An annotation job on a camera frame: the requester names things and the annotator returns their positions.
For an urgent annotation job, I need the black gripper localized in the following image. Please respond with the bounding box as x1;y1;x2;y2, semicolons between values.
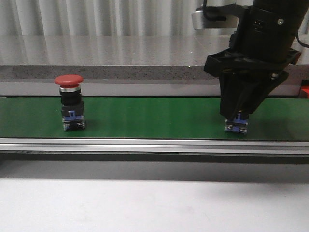
204;48;301;119

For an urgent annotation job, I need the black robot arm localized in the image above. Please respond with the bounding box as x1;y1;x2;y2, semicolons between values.
202;0;309;120

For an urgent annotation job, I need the green conveyor belt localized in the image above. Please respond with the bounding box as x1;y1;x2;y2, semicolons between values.
0;97;309;141

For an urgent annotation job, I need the red plastic tray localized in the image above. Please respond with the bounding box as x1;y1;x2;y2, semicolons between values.
299;84;309;99

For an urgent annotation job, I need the grey stone countertop slab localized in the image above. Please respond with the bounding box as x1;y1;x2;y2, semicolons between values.
0;35;309;80

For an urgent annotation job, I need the white corrugated curtain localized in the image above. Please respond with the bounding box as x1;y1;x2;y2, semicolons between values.
0;0;309;37

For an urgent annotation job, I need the aluminium conveyor frame rail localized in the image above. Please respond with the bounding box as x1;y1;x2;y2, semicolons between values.
0;138;309;155

